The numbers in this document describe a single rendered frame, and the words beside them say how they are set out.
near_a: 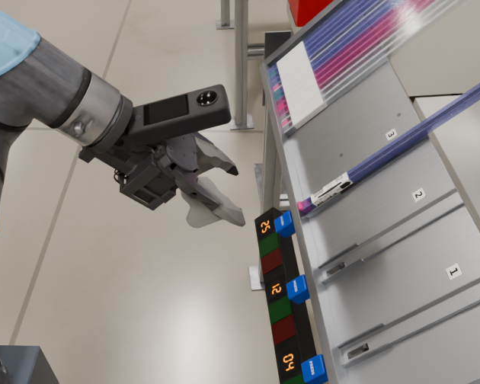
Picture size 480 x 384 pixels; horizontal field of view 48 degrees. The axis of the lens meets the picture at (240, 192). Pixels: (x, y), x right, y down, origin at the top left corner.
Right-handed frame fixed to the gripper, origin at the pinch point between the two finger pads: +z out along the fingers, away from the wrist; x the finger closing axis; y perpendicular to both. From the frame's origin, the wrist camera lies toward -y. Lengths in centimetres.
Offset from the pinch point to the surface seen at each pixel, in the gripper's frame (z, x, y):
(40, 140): 13, -108, 98
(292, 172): 8.6, -7.0, -3.4
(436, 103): 41, -36, -21
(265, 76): 7.8, -31.4, -3.1
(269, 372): 61, -12, 47
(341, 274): 9.8, 12.3, -6.1
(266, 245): 10.9, 0.3, 5.1
